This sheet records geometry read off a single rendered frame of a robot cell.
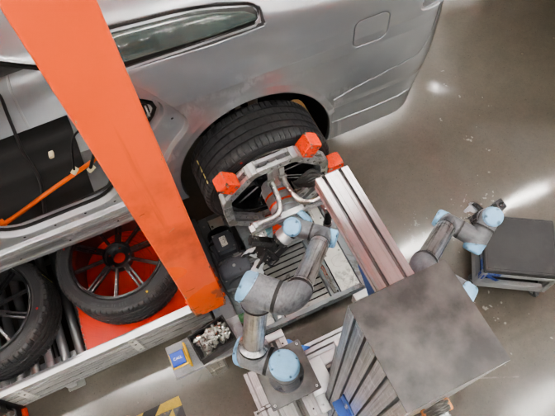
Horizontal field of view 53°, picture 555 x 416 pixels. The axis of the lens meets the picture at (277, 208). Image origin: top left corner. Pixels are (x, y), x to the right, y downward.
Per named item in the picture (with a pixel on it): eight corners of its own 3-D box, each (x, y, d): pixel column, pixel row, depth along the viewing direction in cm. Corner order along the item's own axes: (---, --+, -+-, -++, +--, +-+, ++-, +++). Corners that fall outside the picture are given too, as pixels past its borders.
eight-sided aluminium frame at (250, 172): (320, 189, 298) (324, 131, 249) (325, 198, 295) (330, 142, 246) (227, 229, 289) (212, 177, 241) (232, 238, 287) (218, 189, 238)
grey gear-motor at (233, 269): (231, 230, 344) (225, 205, 312) (258, 289, 326) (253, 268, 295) (205, 242, 341) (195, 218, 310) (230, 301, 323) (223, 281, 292)
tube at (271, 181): (273, 181, 255) (272, 169, 246) (291, 215, 247) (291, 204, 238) (239, 196, 252) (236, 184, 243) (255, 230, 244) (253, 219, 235)
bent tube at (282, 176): (312, 165, 258) (312, 153, 249) (330, 197, 250) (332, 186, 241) (277, 179, 256) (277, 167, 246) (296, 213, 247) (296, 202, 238)
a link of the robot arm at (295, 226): (310, 223, 213) (315, 221, 224) (283, 215, 215) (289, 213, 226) (305, 242, 214) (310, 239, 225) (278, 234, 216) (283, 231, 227)
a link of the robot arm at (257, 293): (264, 382, 218) (274, 300, 180) (229, 369, 221) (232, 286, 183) (274, 356, 226) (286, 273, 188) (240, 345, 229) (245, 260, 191)
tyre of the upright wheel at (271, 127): (292, 169, 320) (324, 87, 267) (310, 201, 310) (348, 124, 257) (184, 196, 294) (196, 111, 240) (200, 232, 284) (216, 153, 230)
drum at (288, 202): (285, 185, 277) (284, 170, 264) (304, 219, 268) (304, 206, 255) (259, 196, 275) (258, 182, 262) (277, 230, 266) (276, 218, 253)
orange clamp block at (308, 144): (305, 145, 255) (315, 132, 249) (312, 158, 251) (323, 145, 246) (293, 144, 250) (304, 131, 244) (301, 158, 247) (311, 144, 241)
